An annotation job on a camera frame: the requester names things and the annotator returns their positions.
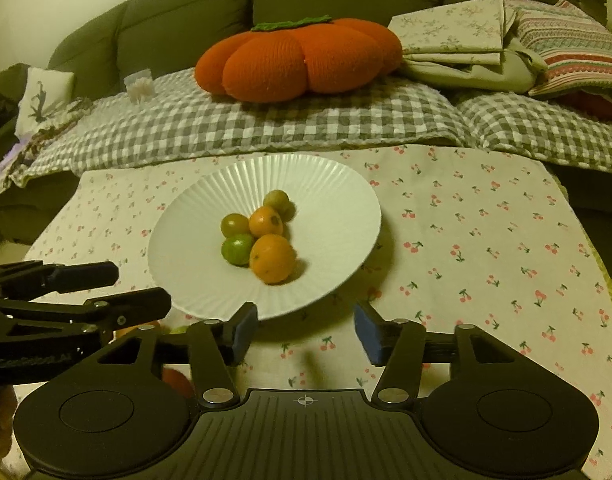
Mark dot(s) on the red cushion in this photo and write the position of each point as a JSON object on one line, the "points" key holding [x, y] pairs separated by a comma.
{"points": [[598, 105]]}

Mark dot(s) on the yellowish round fruit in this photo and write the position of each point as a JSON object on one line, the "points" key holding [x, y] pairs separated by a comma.
{"points": [[279, 201]]}

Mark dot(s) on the green sofa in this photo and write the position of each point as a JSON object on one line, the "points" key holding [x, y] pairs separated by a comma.
{"points": [[186, 15]]}

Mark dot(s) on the red tomato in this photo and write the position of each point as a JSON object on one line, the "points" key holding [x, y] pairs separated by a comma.
{"points": [[178, 385]]}

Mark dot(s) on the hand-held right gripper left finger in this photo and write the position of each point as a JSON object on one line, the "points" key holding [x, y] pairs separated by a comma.
{"points": [[243, 331]]}

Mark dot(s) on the clear cotton swab box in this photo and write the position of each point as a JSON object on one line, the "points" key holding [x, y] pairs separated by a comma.
{"points": [[138, 87]]}

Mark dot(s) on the white embroidered cushion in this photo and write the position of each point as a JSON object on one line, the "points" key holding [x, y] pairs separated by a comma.
{"points": [[46, 95]]}

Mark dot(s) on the folded floral sheet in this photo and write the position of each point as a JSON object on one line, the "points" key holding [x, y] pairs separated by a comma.
{"points": [[451, 35]]}

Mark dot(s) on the orange pumpkin cushion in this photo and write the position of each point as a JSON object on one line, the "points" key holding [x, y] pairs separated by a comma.
{"points": [[296, 55]]}

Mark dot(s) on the grey gingham blanket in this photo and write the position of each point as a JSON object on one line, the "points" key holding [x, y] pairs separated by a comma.
{"points": [[286, 125]]}

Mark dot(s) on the small tangerine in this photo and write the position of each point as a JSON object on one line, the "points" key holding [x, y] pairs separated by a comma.
{"points": [[267, 220]]}

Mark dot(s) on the medium tangerine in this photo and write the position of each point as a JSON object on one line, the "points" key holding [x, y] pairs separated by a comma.
{"points": [[272, 258]]}

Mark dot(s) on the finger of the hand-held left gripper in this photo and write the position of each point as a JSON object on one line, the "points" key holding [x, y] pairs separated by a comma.
{"points": [[71, 275], [121, 307]]}

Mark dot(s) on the large orange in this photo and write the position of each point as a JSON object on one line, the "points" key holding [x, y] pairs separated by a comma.
{"points": [[131, 331]]}

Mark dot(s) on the cherry print tablecloth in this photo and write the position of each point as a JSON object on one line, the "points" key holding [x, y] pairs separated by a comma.
{"points": [[486, 260]]}

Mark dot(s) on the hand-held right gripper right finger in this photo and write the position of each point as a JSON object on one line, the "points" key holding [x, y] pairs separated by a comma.
{"points": [[366, 332]]}

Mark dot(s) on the green jujube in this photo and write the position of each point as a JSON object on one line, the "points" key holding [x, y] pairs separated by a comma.
{"points": [[237, 250], [179, 330]]}

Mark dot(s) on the striped patterned pillow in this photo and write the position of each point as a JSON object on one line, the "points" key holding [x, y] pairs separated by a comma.
{"points": [[571, 45]]}

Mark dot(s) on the white ribbed plate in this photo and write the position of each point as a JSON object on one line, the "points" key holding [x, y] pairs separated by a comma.
{"points": [[316, 205]]}

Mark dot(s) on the olive green round fruit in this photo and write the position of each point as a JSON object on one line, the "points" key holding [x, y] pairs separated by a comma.
{"points": [[234, 224]]}

